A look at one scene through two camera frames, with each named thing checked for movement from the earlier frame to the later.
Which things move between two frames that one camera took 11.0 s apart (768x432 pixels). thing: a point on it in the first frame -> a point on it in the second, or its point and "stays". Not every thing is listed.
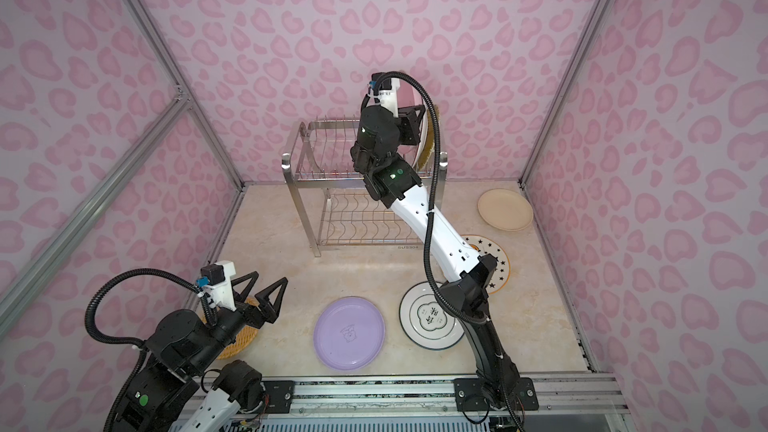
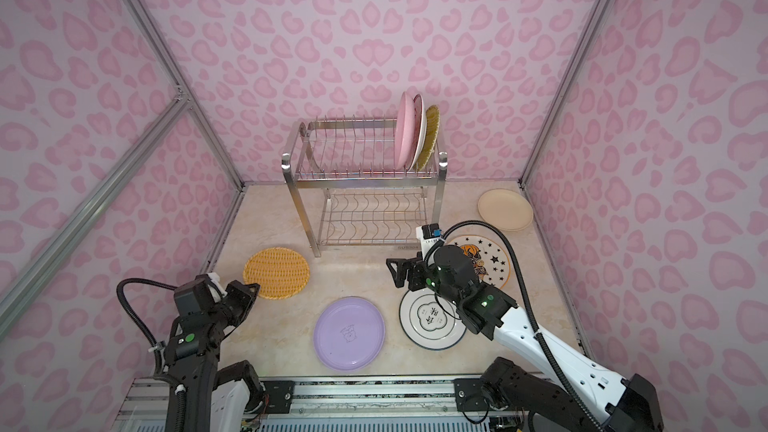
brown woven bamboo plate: (244, 336) -> (279, 272)
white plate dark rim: (425, 320) stays
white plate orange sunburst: (424, 128) stays
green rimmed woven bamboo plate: (427, 151) stays
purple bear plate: (349, 333) stays
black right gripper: (412, 121) -> (416, 265)
